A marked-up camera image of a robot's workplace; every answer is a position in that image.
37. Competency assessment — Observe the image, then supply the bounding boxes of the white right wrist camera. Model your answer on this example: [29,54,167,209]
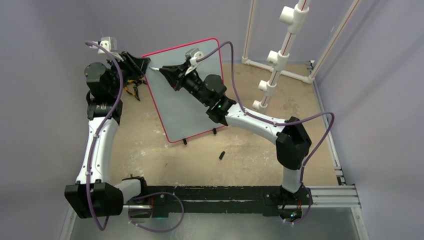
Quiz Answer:
[184,48,204,76]

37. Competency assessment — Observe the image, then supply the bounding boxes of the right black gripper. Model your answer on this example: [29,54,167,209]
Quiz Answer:
[160,61,210,107]

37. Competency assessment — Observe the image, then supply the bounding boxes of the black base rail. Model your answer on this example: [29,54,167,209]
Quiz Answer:
[124,185,313,221]

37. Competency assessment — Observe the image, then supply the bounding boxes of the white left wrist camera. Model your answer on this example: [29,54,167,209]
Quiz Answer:
[98,36,123,61]

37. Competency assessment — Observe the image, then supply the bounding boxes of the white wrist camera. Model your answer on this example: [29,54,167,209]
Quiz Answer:
[184,48,204,76]
[98,36,123,61]

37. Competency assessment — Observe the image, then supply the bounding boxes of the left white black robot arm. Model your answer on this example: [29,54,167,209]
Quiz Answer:
[64,51,151,219]

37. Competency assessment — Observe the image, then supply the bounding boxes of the pink framed whiteboard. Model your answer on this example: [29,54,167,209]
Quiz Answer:
[144,37,222,143]

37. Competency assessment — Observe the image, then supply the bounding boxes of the white PVC pipe frame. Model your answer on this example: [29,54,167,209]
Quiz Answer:
[241,0,361,114]

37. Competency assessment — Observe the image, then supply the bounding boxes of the black marker cap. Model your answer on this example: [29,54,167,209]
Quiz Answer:
[218,151,226,160]

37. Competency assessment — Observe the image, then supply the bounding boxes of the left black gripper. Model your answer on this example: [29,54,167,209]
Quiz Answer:
[106,51,150,97]

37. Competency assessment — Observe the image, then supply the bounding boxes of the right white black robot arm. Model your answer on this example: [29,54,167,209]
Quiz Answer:
[157,63,312,204]

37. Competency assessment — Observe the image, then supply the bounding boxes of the yellow black pliers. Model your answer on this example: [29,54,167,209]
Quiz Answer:
[124,77,147,101]

